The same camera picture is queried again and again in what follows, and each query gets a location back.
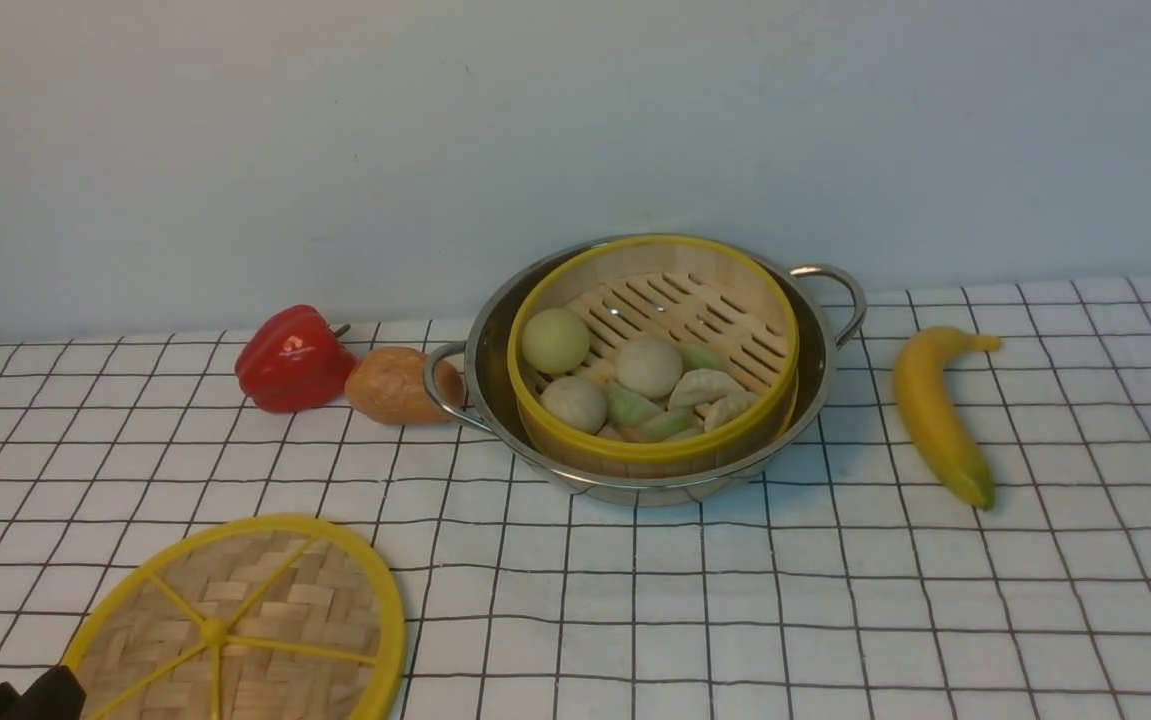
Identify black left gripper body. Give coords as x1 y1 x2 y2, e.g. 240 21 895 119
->
0 666 86 719

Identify bamboo steamer lid yellow rim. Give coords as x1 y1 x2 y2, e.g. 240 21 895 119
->
63 514 409 719

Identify bamboo steamer basket yellow rim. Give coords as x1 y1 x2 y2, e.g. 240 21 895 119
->
506 233 800 480

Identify stainless steel pot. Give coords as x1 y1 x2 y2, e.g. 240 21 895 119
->
424 236 867 507

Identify red bell pepper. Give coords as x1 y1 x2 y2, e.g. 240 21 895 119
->
233 304 357 414

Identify brown potato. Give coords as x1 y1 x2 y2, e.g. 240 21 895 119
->
345 346 451 427

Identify white bun lower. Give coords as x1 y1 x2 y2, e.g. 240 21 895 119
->
540 375 607 436

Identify green round bun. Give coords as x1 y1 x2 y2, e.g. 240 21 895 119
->
520 307 592 375

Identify green dumpling left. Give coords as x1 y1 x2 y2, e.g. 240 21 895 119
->
604 381 665 428

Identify green dumpling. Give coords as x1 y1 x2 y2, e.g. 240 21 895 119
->
633 407 703 443
604 381 665 428

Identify green dumpling lower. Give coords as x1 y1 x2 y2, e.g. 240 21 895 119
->
633 407 703 443

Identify white dumpling upper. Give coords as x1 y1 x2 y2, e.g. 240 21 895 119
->
668 368 744 409

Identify white dumpling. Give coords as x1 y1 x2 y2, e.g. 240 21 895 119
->
668 368 744 409
704 389 761 432

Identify white dumpling right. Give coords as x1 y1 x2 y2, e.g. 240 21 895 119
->
704 389 761 432

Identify white checkered tablecloth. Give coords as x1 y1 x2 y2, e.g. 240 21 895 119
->
0 277 1151 719

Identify yellow banana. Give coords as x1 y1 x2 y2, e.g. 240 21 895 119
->
892 325 1003 511

